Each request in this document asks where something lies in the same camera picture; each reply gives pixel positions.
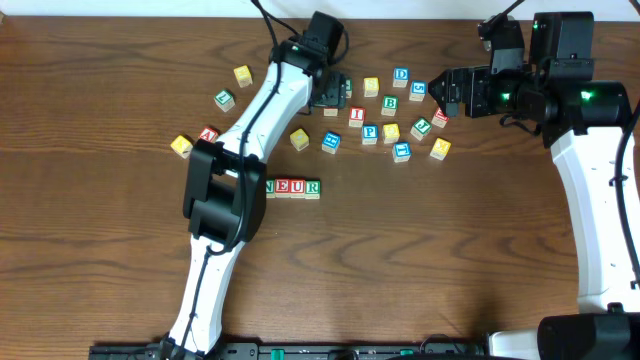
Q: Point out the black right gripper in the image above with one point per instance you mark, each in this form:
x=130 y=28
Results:
x=470 y=91

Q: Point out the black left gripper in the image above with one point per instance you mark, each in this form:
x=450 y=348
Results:
x=331 y=91

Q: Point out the red i block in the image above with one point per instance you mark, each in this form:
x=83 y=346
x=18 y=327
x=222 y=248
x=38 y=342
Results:
x=356 y=117
x=330 y=112

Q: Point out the green R letter block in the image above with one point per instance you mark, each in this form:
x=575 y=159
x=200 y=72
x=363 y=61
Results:
x=313 y=189

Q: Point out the red U letter block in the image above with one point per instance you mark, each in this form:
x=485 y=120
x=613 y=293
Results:
x=297 y=188

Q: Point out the red E letter block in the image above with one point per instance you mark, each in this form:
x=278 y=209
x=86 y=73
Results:
x=282 y=188

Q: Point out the green N letter block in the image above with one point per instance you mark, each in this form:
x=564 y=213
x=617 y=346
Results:
x=270 y=188

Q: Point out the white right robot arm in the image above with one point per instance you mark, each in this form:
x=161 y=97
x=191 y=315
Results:
x=544 y=84

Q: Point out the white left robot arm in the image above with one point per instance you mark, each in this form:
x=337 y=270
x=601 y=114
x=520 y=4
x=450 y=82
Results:
x=225 y=194

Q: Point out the green 4 number block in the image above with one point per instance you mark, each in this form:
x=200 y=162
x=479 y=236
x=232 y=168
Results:
x=348 y=87

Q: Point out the blue 5 number block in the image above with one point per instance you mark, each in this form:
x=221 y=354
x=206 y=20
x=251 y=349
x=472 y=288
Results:
x=418 y=90

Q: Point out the red M letter block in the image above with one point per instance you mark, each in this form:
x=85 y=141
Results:
x=439 y=119

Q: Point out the yellow block upper middle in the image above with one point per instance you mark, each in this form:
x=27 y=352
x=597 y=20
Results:
x=371 y=87

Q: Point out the blue D block upper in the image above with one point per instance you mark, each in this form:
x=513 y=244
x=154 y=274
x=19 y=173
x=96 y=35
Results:
x=400 y=77

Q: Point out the green J letter block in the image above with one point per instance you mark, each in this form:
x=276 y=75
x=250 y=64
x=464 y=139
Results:
x=421 y=128

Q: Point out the blue H letter block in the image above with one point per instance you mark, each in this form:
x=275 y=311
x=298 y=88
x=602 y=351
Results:
x=331 y=142

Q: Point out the green B letter block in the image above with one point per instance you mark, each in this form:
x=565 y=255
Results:
x=390 y=105

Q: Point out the yellow block beside Z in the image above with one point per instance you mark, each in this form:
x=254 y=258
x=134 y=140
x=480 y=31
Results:
x=299 y=139

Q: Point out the blue P letter block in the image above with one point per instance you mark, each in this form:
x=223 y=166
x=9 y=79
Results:
x=370 y=134

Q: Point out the yellow K letter block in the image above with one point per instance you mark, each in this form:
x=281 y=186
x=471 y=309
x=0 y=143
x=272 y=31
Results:
x=440 y=149

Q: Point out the yellow block beside P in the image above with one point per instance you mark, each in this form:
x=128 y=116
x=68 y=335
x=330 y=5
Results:
x=391 y=133

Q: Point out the blue T letter block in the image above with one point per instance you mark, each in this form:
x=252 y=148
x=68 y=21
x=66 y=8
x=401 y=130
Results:
x=401 y=152

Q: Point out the yellow block top left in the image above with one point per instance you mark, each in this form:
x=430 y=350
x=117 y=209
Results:
x=243 y=76

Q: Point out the green L letter block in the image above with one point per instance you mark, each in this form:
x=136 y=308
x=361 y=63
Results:
x=224 y=100

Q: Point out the red A letter block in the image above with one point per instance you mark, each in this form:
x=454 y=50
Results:
x=209 y=134

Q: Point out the yellow block far left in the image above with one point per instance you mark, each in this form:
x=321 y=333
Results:
x=182 y=146

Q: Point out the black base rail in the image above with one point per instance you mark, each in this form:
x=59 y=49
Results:
x=434 y=347

